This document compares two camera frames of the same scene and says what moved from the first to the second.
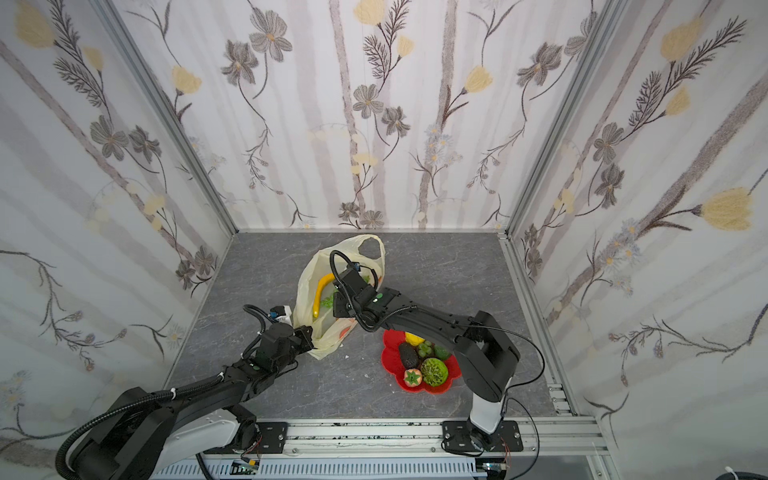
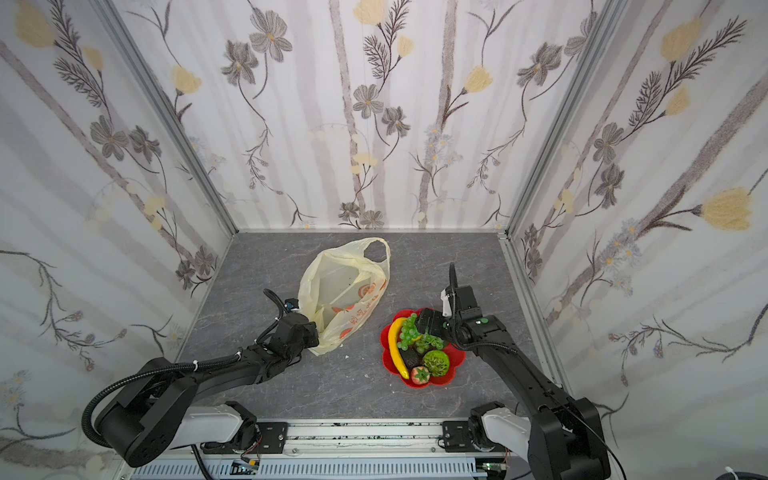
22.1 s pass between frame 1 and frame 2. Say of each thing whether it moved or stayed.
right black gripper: moved
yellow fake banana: moved
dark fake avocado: stayed
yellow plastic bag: stayed
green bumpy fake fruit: moved
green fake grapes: moved
